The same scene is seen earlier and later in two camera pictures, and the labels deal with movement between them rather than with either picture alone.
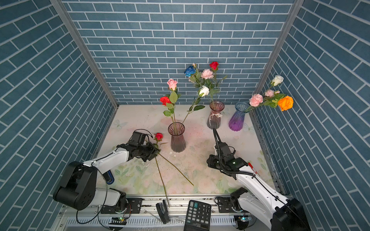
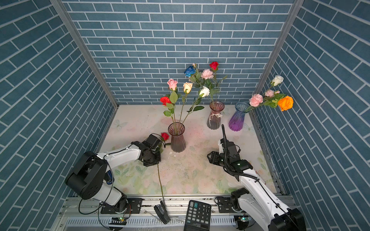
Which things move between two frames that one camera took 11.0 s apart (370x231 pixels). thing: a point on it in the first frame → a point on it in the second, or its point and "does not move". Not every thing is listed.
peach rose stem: (163, 184) → (187, 86)
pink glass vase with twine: (214, 120) does not move
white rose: (278, 79) does not move
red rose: (165, 100) does not move
